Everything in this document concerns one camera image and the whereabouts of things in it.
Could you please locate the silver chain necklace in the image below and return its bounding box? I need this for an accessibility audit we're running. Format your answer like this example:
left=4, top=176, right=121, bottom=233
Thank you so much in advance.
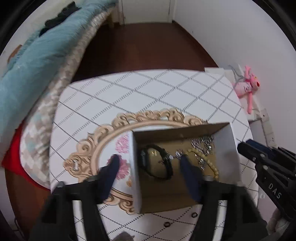
left=176, top=135, right=216, bottom=171

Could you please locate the cardboard box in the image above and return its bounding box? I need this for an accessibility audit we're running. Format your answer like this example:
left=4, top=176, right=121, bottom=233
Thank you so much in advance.
left=128, top=123, right=241, bottom=214

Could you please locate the black smart wristband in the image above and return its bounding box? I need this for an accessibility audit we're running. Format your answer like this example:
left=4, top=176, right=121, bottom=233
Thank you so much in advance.
left=137, top=144, right=174, bottom=181

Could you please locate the pink panther plush toy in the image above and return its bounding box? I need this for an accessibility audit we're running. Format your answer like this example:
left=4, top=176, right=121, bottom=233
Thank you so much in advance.
left=233, top=65, right=260, bottom=114

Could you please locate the patterned white tablecloth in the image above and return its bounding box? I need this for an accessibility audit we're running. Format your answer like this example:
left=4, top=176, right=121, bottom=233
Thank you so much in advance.
left=49, top=70, right=252, bottom=240

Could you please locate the checkered bed sheet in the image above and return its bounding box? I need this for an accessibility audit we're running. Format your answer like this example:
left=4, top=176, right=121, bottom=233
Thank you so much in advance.
left=20, top=8, right=113, bottom=189

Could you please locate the red blanket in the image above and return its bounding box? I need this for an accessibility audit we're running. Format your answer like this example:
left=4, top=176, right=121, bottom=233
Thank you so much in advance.
left=1, top=123, right=49, bottom=190

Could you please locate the light blue duvet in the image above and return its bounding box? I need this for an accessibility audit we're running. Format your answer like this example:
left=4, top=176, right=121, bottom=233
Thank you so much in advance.
left=1, top=1, right=117, bottom=146

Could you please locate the white door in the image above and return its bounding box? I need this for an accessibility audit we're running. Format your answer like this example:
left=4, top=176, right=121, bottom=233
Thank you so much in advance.
left=118, top=0, right=176, bottom=25

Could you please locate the black clothing on bed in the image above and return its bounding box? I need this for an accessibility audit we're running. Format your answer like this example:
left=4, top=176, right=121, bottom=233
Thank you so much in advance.
left=39, top=1, right=80, bottom=37

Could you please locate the white wall power strip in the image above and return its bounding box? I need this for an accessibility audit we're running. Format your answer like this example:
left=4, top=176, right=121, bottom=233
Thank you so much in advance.
left=261, top=109, right=277, bottom=148

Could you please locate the wooden bead bracelet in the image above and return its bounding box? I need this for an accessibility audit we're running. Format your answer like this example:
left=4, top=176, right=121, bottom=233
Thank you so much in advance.
left=186, top=148, right=220, bottom=180

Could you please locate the brown item by wall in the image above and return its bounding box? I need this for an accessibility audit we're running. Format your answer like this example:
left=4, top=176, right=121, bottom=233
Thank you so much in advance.
left=7, top=45, right=22, bottom=63

